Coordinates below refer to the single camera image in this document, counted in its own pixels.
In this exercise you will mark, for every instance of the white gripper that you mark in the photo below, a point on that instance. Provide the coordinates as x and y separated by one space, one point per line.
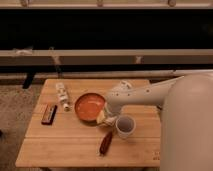
112 110

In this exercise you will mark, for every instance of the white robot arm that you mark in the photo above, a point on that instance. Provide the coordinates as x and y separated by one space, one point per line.
186 118

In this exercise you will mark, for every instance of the orange ceramic bowl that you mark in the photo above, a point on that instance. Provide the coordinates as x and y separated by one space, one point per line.
88 106

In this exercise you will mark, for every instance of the white paper cup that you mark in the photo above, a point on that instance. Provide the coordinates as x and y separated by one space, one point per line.
125 126

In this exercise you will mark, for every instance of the wooden table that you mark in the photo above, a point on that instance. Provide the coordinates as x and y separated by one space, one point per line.
68 142

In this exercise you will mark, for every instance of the white plastic bottle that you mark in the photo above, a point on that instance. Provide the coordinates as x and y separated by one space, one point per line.
62 95

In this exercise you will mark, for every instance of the dark red rectangular box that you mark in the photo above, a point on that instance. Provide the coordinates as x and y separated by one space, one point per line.
49 114

